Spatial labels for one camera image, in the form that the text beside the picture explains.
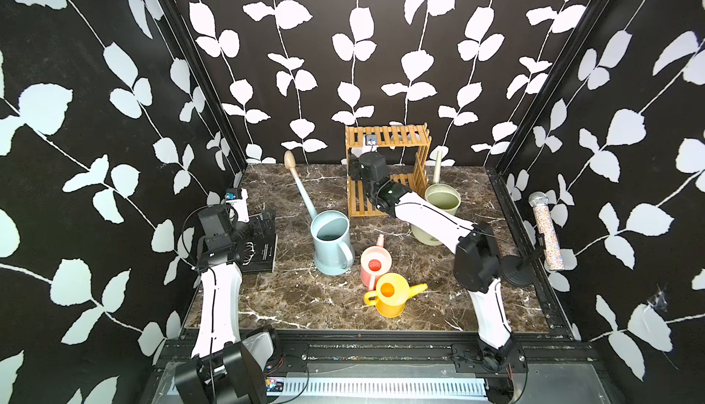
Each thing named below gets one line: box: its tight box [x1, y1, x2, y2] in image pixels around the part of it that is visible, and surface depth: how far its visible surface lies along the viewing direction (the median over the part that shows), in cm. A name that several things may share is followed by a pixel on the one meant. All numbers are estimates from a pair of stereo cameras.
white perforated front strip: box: [265, 376, 489, 399], surface depth 71 cm
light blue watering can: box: [283, 150, 356, 277], surface depth 82 cm
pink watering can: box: [359, 234, 392, 292], surface depth 83 cm
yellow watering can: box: [363, 272, 428, 318], surface depth 78 cm
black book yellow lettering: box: [241, 210, 279, 274], surface depth 92 cm
